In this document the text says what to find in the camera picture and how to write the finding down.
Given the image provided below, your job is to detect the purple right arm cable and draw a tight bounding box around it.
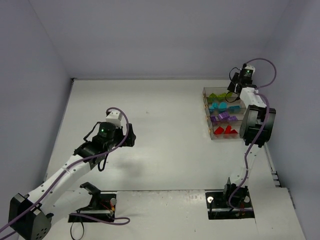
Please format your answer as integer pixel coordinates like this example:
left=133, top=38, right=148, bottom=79
left=227, top=57, right=278, bottom=211

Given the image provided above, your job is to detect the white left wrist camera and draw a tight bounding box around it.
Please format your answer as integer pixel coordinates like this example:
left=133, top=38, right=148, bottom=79
left=105, top=110, right=123, bottom=128

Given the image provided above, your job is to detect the green rounded lego brick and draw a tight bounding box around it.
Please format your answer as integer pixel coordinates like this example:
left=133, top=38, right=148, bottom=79
left=206, top=97, right=217, bottom=103

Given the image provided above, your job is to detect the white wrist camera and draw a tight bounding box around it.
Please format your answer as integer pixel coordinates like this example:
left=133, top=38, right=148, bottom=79
left=105, top=110, right=123, bottom=128
left=244, top=64, right=256, bottom=74

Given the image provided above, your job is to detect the green lego in bin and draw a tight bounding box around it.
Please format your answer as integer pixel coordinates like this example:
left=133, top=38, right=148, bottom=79
left=208, top=93, right=218, bottom=99

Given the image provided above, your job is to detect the black loop cable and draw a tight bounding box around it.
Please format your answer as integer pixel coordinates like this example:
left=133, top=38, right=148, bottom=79
left=69, top=219, right=86, bottom=240

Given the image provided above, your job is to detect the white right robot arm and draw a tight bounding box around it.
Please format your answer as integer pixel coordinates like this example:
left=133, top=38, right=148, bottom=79
left=223, top=64, right=276, bottom=206

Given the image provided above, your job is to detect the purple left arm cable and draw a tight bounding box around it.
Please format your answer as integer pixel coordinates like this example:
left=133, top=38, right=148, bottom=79
left=0, top=107, right=132, bottom=240

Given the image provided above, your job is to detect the teal lego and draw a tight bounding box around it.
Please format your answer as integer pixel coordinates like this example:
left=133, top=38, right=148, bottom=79
left=208, top=106, right=216, bottom=113

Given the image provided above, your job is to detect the teal rounded lego brick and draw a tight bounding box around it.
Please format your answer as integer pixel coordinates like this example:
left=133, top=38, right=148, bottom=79
left=218, top=102, right=228, bottom=111

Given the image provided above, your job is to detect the small teal lego cube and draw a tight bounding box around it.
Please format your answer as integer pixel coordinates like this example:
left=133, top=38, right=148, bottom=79
left=211, top=102, right=219, bottom=109

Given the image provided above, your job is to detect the purple orange studded lego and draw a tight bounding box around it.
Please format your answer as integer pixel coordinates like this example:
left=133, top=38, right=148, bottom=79
left=217, top=111, right=230, bottom=121

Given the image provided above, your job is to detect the red rounded lego brick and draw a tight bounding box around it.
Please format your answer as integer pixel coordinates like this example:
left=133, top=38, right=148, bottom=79
left=213, top=126, right=225, bottom=135

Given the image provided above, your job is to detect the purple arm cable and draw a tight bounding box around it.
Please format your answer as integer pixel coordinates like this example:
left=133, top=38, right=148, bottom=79
left=0, top=107, right=132, bottom=240
left=227, top=57, right=278, bottom=211

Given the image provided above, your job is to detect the teal lego base brick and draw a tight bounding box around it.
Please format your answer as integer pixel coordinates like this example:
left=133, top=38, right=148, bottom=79
left=228, top=105, right=241, bottom=114

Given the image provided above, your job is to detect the small red lego brick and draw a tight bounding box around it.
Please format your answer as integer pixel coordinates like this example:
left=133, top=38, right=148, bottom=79
left=230, top=129, right=238, bottom=135

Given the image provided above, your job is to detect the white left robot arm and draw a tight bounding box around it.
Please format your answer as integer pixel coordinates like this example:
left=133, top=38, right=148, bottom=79
left=8, top=120, right=136, bottom=240

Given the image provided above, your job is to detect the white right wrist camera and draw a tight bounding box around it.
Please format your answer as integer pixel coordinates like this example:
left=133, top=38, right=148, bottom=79
left=244, top=64, right=256, bottom=74

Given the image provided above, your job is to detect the small green lego cube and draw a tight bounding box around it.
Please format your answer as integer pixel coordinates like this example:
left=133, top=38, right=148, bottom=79
left=225, top=92, right=233, bottom=99

